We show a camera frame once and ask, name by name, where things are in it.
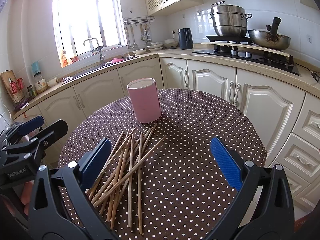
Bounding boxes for wooden chopstick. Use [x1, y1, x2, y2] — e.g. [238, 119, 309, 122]
[110, 123, 157, 229]
[137, 132, 143, 235]
[127, 135, 135, 228]
[87, 131, 124, 200]
[92, 135, 167, 206]
[106, 125, 138, 222]

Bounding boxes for cream lower kitchen cabinets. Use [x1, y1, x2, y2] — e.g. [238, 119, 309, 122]
[11, 56, 320, 212]

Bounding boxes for kitchen window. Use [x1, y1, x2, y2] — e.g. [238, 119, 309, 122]
[53, 0, 128, 67]

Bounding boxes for person's left hand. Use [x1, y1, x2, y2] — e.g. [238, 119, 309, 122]
[20, 181, 34, 216]

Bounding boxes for wooden cutting board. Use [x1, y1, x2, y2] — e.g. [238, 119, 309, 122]
[1, 70, 24, 104]

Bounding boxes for glass bottle with teal cap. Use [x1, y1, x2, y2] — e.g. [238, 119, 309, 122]
[31, 61, 48, 94]

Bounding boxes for small white cup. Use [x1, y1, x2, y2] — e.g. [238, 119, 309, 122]
[47, 77, 58, 88]

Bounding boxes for stainless steel sink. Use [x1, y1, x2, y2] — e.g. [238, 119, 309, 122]
[61, 53, 138, 83]

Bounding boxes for brown polka dot tablecloth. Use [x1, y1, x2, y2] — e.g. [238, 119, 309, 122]
[59, 89, 267, 239]

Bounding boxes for chrome sink faucet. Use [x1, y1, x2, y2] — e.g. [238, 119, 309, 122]
[83, 37, 106, 67]

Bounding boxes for pink cylindrical utensil holder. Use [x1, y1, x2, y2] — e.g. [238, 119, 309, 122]
[127, 77, 162, 124]

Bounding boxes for stack of white plates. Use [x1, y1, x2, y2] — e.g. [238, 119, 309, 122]
[147, 42, 163, 51]

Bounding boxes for black gas stove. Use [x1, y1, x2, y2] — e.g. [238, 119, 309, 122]
[194, 35, 299, 76]

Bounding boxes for white bowl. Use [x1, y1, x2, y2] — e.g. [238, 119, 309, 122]
[163, 39, 178, 49]

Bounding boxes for dark blue electric kettle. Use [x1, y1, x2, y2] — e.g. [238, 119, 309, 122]
[178, 28, 193, 50]

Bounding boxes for stainless steel steamer pot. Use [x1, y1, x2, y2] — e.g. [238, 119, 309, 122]
[210, 1, 253, 37]

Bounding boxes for wall utensil rail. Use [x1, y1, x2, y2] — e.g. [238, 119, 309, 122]
[123, 16, 156, 25]

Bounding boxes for steel wok with black handle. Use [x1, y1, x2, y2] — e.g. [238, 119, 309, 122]
[248, 17, 291, 51]

